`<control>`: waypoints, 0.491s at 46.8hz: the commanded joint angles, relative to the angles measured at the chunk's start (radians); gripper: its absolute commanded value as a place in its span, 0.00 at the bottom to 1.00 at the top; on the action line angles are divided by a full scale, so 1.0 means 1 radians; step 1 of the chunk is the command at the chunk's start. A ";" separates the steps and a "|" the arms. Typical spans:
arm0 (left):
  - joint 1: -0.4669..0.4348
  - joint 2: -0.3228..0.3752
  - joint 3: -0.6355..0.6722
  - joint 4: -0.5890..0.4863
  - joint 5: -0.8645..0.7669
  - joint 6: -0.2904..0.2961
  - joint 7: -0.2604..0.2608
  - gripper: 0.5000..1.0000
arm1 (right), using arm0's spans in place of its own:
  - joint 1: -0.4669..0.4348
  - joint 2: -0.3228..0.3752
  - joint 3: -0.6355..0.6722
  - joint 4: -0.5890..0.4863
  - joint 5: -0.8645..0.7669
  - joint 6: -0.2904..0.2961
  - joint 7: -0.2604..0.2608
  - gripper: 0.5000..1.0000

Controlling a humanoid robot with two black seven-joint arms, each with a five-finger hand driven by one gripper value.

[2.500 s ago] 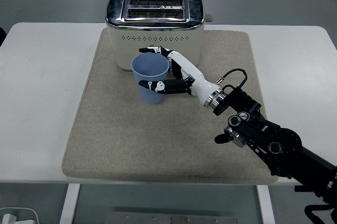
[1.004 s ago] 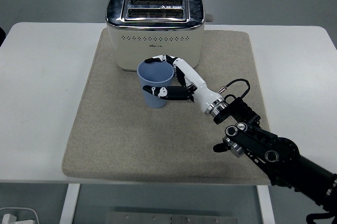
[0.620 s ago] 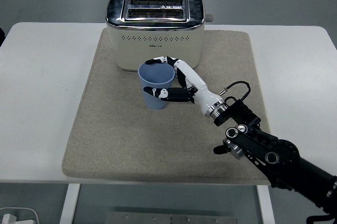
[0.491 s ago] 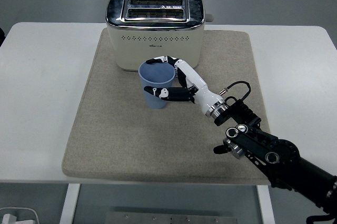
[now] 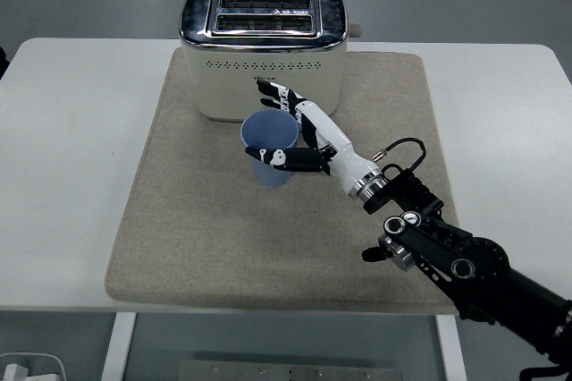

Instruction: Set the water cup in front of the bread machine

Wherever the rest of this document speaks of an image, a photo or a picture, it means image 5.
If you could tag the white plug adapter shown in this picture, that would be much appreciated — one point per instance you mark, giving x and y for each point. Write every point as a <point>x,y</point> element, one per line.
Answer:
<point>13,373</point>

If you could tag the white table leg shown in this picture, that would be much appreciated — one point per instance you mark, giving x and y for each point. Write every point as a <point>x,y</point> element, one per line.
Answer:
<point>117,345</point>
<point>449,354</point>

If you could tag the beige felt table mat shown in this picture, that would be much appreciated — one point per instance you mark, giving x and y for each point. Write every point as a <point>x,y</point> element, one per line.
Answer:
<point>223,229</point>

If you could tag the light blue plastic cup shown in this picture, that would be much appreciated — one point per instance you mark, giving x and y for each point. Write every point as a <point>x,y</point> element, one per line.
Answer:
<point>270,130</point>

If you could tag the white chrome two-slot toaster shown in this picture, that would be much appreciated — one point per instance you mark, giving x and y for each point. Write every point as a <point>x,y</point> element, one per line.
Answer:
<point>223,90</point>

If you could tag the dark blurred object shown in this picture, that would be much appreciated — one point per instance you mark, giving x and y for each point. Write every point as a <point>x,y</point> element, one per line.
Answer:
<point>2,59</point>

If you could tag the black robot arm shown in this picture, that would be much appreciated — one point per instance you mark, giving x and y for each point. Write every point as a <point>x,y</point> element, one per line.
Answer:
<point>447,251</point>

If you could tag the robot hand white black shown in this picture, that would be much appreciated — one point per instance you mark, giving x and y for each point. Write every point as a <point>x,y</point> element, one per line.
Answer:
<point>346,157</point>

